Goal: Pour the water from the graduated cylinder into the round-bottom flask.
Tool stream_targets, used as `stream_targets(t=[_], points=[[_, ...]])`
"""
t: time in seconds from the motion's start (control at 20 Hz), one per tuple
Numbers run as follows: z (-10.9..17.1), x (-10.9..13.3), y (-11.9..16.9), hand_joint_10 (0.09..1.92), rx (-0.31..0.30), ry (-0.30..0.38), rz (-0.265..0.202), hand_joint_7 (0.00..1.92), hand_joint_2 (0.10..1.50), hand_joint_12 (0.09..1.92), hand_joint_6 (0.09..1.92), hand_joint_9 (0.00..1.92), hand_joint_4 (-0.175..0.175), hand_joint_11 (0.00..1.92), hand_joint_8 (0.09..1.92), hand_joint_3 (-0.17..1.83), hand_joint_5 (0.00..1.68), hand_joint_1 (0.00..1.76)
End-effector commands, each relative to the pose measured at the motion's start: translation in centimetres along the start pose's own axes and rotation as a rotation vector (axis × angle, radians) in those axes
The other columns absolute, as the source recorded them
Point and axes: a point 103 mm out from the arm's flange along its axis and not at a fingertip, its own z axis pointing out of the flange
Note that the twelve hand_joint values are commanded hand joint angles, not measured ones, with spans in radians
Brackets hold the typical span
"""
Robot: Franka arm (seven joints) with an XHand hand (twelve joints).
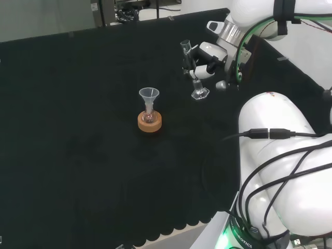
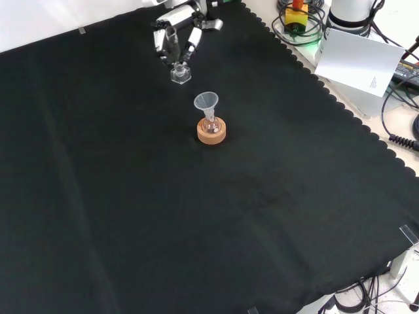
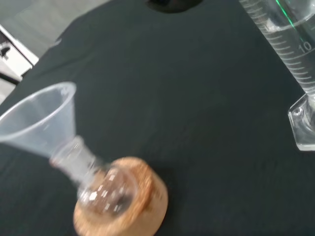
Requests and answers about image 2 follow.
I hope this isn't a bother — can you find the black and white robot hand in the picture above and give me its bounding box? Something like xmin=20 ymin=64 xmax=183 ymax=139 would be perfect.
xmin=151 ymin=2 xmax=224 ymax=68

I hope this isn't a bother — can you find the clear glass graduated cylinder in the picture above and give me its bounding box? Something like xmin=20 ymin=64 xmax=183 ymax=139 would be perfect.
xmin=165 ymin=26 xmax=192 ymax=86

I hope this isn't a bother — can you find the clear glass round-bottom flask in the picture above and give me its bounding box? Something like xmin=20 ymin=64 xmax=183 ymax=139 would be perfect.
xmin=202 ymin=111 xmax=221 ymax=134

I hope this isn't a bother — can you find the clear plastic funnel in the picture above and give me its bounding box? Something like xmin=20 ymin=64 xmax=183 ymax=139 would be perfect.
xmin=193 ymin=92 xmax=219 ymax=122

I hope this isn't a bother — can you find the yellow stop button box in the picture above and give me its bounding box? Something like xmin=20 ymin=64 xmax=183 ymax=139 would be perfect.
xmin=283 ymin=0 xmax=310 ymax=35

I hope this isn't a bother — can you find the black bench cloth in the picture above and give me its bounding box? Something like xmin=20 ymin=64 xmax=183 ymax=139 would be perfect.
xmin=0 ymin=0 xmax=419 ymax=314

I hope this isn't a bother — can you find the white box under board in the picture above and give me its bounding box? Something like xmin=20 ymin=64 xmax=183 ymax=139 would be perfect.
xmin=313 ymin=48 xmax=388 ymax=120

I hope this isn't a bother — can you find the black power adapter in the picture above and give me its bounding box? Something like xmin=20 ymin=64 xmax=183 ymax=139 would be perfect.
xmin=390 ymin=60 xmax=419 ymax=86

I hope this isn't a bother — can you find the round cork ring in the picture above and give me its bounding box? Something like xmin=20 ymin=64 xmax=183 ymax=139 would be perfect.
xmin=196 ymin=117 xmax=228 ymax=145

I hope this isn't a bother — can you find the black looped cable bundle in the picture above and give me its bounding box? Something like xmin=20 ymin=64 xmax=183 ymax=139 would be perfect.
xmin=270 ymin=0 xmax=331 ymax=46

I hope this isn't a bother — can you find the black coiled cable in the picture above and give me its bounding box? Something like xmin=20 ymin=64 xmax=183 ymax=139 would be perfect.
xmin=381 ymin=80 xmax=419 ymax=151

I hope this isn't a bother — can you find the black cable tangle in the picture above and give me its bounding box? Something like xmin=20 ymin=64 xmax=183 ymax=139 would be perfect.
xmin=322 ymin=273 xmax=419 ymax=314

